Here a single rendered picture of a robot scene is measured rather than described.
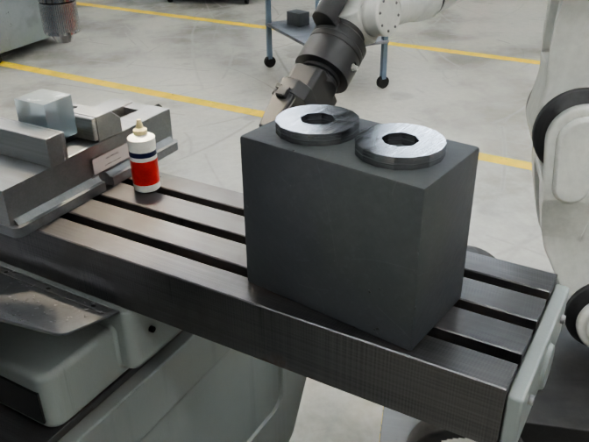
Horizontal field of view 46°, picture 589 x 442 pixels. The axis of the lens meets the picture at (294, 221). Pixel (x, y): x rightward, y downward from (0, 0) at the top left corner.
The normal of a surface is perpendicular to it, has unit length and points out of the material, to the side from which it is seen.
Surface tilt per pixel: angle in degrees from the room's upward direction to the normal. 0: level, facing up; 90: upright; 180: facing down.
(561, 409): 0
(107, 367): 90
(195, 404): 90
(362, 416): 0
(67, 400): 90
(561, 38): 90
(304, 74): 35
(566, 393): 0
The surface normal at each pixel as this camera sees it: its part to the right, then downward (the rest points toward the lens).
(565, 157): -0.19, 0.47
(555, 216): -0.19, 0.80
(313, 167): -0.60, 0.40
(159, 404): 0.87, 0.23
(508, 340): -0.01, -0.88
